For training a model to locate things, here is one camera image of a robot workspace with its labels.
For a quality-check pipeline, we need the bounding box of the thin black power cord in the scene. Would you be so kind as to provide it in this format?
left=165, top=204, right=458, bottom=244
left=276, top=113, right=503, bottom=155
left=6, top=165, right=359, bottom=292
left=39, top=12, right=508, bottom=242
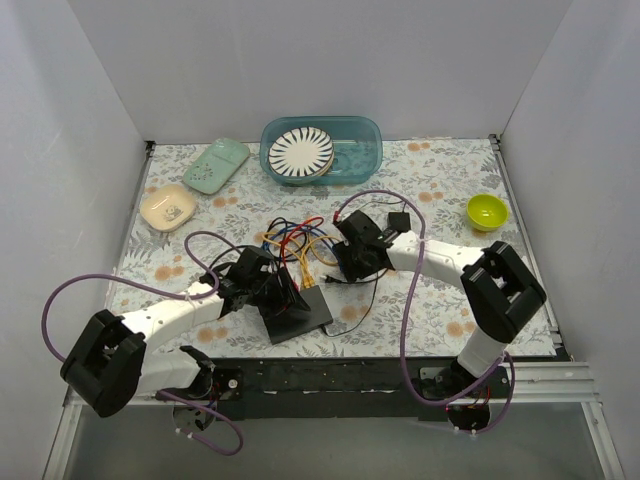
left=324, top=194, right=407, bottom=339

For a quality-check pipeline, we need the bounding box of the black power adapter brick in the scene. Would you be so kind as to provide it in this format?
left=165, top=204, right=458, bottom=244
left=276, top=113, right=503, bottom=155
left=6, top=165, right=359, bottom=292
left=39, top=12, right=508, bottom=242
left=387, top=212, right=411, bottom=233

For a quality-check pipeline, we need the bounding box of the black network switch box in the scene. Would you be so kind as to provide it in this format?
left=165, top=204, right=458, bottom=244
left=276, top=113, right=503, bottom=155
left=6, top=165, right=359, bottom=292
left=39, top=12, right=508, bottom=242
left=258, top=286, right=333, bottom=345

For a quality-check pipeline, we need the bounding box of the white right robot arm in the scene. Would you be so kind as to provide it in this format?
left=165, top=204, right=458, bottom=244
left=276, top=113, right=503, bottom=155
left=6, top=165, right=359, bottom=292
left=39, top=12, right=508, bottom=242
left=333, top=210, right=547, bottom=400

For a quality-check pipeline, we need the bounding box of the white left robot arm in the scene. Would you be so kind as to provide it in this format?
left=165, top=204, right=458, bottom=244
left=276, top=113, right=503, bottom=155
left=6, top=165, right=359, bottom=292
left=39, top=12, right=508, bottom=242
left=60, top=246, right=298, bottom=417

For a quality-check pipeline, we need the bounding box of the floral table mat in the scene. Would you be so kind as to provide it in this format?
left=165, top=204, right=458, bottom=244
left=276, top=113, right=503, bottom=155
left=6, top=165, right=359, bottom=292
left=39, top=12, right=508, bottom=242
left=112, top=138, right=526, bottom=358

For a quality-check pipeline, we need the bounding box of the teal plastic basin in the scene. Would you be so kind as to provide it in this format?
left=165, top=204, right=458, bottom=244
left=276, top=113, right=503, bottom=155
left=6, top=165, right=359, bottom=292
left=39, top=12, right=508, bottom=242
left=259, top=116, right=383, bottom=186

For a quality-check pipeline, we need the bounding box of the beige square panda dish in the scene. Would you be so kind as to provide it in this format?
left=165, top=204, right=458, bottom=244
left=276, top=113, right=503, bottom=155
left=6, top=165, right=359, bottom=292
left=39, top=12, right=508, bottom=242
left=139, top=184, right=197, bottom=233

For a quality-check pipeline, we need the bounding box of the green rectangular ceramic dish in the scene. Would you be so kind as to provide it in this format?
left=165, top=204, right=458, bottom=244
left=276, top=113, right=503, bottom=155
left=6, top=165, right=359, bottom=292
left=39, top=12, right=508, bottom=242
left=183, top=138, right=250, bottom=195

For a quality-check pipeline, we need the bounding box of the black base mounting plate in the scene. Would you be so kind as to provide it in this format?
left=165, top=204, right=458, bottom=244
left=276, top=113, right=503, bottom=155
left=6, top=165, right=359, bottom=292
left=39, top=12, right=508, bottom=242
left=169, top=356, right=514, bottom=422

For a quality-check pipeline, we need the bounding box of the blue striped white plate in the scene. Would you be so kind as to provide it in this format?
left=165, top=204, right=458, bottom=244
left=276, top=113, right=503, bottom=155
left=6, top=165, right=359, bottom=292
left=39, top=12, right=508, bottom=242
left=267, top=127, right=335, bottom=180

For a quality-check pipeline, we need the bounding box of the lime green bowl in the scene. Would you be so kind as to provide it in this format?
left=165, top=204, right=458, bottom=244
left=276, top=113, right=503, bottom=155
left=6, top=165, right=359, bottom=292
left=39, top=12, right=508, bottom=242
left=466, top=194, right=509, bottom=232

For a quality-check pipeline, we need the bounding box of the red ethernet cable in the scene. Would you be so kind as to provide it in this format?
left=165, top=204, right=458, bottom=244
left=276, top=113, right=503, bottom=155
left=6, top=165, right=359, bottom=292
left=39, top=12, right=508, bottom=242
left=279, top=215, right=325, bottom=266

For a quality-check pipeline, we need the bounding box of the yellow ethernet cable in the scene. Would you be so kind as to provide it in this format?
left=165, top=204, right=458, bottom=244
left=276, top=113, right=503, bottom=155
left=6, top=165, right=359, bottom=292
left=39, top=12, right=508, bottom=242
left=260, top=229, right=347, bottom=291

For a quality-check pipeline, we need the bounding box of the black ethernet cable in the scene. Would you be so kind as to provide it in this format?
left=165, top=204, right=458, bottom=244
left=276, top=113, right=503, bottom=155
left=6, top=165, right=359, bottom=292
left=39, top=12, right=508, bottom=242
left=264, top=216, right=311, bottom=251

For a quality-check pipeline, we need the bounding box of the aluminium frame rail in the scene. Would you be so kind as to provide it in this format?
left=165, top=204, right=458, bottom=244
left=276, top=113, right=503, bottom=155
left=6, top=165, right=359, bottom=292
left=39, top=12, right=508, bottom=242
left=62, top=363, right=602, bottom=405

